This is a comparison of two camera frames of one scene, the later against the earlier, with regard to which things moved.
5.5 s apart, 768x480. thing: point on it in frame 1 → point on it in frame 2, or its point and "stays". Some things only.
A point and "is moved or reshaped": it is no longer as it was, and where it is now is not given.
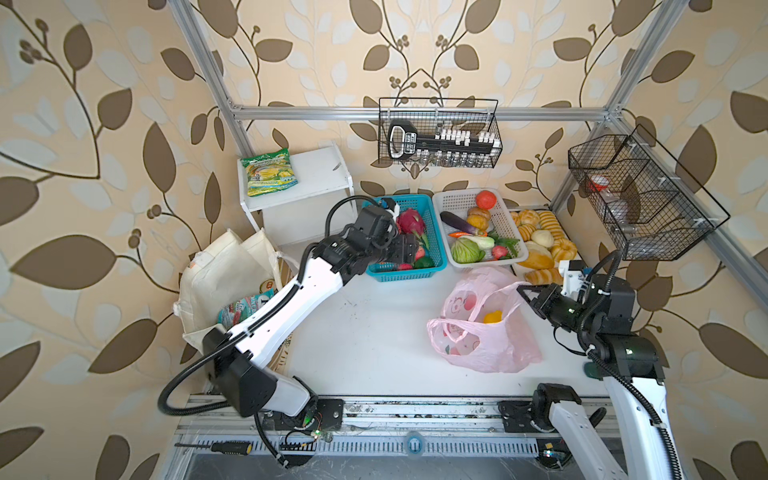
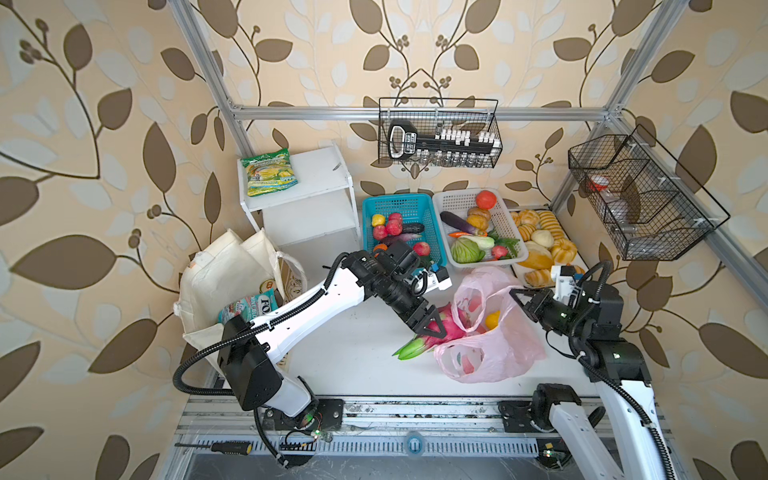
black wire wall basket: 652,206 stays
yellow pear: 493,317 stays
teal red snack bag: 233,313 stays
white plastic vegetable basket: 476,224 stays
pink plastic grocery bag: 486,324 is moved or reshaped
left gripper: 400,253 → 412,319
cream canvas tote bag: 225,274 stays
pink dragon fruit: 410,222 → 421,343
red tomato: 485,199 stays
